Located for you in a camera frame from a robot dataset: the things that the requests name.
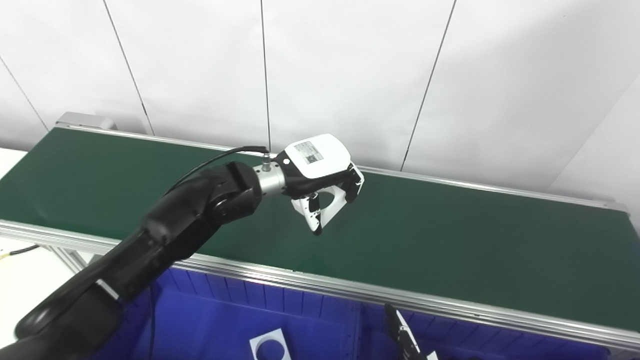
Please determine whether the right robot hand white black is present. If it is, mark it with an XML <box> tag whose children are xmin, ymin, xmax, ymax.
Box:
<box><xmin>384</xmin><ymin>302</ymin><xmax>438</xmax><ymax>360</ymax></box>

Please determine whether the grey conveyor end housing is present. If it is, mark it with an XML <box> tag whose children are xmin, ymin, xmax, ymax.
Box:
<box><xmin>56</xmin><ymin>112</ymin><xmax>117</xmax><ymax>132</ymax></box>

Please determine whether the aluminium conveyor leg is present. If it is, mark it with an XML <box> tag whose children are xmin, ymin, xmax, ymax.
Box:
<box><xmin>50</xmin><ymin>245</ymin><xmax>96</xmax><ymax>273</ymax></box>

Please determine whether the white square part round hole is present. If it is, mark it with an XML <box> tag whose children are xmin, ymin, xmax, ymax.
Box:
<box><xmin>291</xmin><ymin>185</ymin><xmax>347</xmax><ymax>233</ymax></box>
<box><xmin>249</xmin><ymin>327</ymin><xmax>293</xmax><ymax>360</ymax></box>

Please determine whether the black cable yellow connector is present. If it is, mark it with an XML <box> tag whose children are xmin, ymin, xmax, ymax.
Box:
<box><xmin>0</xmin><ymin>244</ymin><xmax>40</xmax><ymax>258</ymax></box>

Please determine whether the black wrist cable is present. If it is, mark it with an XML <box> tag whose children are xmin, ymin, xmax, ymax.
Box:
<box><xmin>165</xmin><ymin>145</ymin><xmax>271</xmax><ymax>196</ymax></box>

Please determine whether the green conveyor belt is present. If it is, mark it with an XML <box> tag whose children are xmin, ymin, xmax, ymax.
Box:
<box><xmin>0</xmin><ymin>127</ymin><xmax>640</xmax><ymax>333</ymax></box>
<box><xmin>0</xmin><ymin>124</ymin><xmax>640</xmax><ymax>353</ymax></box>

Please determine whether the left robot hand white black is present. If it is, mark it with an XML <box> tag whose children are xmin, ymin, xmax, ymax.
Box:
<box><xmin>275</xmin><ymin>133</ymin><xmax>365</xmax><ymax>236</ymax></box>

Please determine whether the blue plastic bin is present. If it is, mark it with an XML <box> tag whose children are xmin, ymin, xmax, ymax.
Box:
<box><xmin>357</xmin><ymin>302</ymin><xmax>613</xmax><ymax>360</ymax></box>
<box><xmin>92</xmin><ymin>267</ymin><xmax>363</xmax><ymax>360</ymax></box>

